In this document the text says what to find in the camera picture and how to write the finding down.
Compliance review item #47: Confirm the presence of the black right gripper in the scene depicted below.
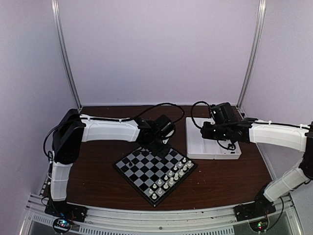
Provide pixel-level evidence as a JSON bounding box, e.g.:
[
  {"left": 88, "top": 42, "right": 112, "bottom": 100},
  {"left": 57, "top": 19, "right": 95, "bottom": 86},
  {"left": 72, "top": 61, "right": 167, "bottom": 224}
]
[{"left": 201, "top": 121, "right": 230, "bottom": 141}]

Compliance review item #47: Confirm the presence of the black white chessboard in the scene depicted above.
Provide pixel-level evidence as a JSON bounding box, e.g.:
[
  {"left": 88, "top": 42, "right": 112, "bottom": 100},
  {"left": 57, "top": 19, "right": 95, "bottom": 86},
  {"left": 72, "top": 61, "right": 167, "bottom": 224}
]
[{"left": 113, "top": 147, "right": 198, "bottom": 207}]

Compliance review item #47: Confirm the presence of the white plastic divided tray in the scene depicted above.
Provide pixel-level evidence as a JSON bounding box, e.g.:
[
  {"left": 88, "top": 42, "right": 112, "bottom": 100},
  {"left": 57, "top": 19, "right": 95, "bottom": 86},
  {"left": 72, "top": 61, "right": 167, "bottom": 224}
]
[{"left": 185, "top": 117, "right": 242, "bottom": 160}]

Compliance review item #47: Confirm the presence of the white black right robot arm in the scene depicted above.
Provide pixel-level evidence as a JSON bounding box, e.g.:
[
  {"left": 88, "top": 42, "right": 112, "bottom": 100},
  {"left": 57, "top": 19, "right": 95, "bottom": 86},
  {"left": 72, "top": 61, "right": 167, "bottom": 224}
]
[{"left": 200, "top": 118, "right": 313, "bottom": 216}]

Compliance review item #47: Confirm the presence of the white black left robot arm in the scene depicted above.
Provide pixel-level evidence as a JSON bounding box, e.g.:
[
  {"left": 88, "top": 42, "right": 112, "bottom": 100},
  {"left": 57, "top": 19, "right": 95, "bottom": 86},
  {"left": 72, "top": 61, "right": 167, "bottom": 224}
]
[{"left": 50, "top": 109, "right": 176, "bottom": 217}]

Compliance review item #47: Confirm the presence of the pile of black chess pieces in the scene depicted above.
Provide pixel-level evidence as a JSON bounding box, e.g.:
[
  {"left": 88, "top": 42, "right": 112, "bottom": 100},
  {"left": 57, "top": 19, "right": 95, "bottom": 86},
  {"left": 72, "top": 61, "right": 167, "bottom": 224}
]
[{"left": 221, "top": 143, "right": 236, "bottom": 154}]

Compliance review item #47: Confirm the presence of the white chess piece row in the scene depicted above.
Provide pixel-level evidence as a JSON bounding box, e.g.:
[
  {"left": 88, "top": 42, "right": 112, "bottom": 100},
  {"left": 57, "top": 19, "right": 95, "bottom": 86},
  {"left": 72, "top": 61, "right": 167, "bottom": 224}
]
[{"left": 140, "top": 155, "right": 197, "bottom": 207}]

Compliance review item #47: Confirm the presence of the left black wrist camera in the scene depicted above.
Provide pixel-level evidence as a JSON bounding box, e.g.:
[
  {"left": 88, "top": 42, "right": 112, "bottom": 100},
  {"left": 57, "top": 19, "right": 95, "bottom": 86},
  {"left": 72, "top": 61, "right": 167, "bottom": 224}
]
[{"left": 153, "top": 115, "right": 175, "bottom": 137}]

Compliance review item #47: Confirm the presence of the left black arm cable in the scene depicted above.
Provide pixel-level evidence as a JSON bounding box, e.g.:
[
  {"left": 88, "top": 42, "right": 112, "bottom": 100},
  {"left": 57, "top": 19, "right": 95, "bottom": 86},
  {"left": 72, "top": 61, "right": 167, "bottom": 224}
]
[{"left": 119, "top": 102, "right": 185, "bottom": 125}]

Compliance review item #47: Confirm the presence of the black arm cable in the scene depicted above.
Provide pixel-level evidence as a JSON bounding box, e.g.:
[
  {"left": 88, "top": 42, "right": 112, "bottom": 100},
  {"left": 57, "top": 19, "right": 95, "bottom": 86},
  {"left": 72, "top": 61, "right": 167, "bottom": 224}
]
[
  {"left": 119, "top": 102, "right": 185, "bottom": 125},
  {"left": 191, "top": 100, "right": 212, "bottom": 130}
]

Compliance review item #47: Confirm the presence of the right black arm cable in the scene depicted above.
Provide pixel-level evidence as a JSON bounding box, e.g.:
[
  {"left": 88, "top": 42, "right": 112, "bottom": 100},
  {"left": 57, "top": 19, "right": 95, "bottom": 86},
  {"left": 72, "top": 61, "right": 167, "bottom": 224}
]
[{"left": 191, "top": 100, "right": 212, "bottom": 130}]

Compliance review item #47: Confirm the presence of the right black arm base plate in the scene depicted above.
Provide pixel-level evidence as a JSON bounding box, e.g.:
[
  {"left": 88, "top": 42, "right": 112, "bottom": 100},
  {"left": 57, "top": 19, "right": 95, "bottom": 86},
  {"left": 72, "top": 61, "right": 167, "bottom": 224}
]
[{"left": 234, "top": 194, "right": 276, "bottom": 221}]

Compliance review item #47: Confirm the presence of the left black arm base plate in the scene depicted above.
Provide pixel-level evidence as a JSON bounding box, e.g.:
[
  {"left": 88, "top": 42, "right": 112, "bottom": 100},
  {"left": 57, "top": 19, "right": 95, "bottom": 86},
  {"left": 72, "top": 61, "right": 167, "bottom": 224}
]
[{"left": 45, "top": 198, "right": 88, "bottom": 222}]

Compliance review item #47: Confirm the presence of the right aluminium frame post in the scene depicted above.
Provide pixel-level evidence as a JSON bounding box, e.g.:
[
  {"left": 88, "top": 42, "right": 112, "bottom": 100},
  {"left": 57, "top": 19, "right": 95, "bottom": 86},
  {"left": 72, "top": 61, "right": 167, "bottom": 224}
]
[{"left": 236, "top": 0, "right": 267, "bottom": 109}]

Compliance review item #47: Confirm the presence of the aluminium frame post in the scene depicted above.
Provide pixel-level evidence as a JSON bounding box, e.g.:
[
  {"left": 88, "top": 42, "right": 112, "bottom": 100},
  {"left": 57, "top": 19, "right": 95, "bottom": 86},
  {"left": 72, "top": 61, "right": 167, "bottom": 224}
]
[
  {"left": 51, "top": 0, "right": 83, "bottom": 111},
  {"left": 236, "top": 0, "right": 267, "bottom": 109}
]

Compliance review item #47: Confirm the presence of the front aluminium rail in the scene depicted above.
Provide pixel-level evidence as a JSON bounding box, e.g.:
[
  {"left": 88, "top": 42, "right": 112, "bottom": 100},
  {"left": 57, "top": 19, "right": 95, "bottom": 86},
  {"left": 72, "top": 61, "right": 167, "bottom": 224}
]
[{"left": 22, "top": 190, "right": 298, "bottom": 235}]

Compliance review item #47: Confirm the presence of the left aluminium frame post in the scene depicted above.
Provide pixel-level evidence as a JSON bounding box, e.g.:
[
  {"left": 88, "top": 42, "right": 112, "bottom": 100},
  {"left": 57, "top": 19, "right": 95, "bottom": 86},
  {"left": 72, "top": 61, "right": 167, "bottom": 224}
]
[{"left": 51, "top": 0, "right": 83, "bottom": 111}]

